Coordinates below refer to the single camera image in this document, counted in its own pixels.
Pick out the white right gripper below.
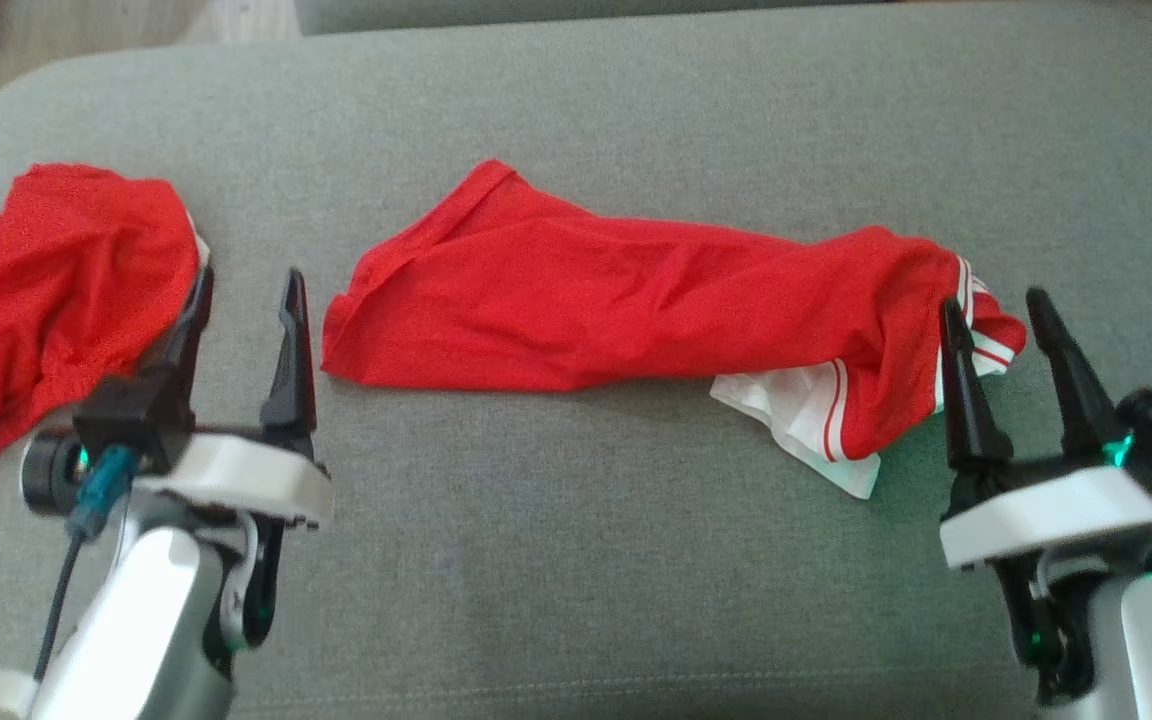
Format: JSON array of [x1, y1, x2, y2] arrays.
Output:
[[938, 287, 1152, 574]]

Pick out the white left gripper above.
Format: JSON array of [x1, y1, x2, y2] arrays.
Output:
[[134, 262, 335, 531]]

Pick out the red shorts with white stripe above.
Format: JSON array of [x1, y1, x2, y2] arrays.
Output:
[[0, 163, 213, 499]]

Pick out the red T-shirt with white sleeves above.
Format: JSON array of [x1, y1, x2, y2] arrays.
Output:
[[320, 158, 1028, 500]]

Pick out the grey fabric sofa seat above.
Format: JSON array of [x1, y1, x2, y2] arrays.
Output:
[[0, 0, 1152, 720]]

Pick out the grey sofa back cushion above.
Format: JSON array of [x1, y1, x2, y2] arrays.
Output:
[[293, 0, 937, 37]]

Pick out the black cable with teal plug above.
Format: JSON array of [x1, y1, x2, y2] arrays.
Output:
[[31, 445, 142, 686]]

